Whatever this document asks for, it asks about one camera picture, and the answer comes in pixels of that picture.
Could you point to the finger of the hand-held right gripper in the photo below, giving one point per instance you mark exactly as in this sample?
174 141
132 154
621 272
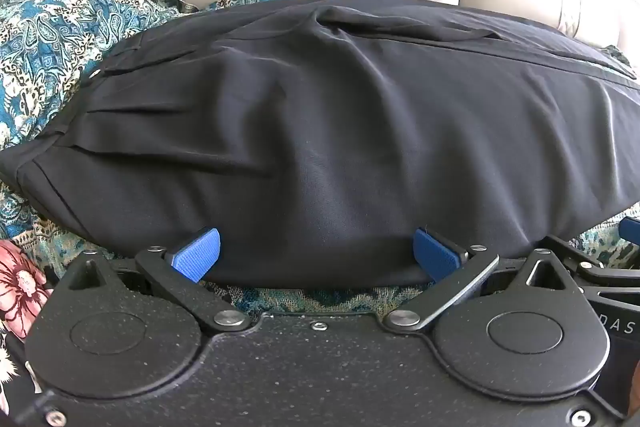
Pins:
631 234

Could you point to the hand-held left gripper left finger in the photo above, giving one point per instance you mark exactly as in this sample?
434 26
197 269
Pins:
196 253

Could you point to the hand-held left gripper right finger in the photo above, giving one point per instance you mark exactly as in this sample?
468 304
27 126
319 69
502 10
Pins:
436 255

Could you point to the black pants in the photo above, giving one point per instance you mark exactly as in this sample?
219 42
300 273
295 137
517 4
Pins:
320 132

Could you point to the dark floral cloth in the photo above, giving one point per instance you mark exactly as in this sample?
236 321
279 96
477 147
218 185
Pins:
20 287

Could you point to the teal paisley blanket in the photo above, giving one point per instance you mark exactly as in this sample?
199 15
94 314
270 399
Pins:
50 32

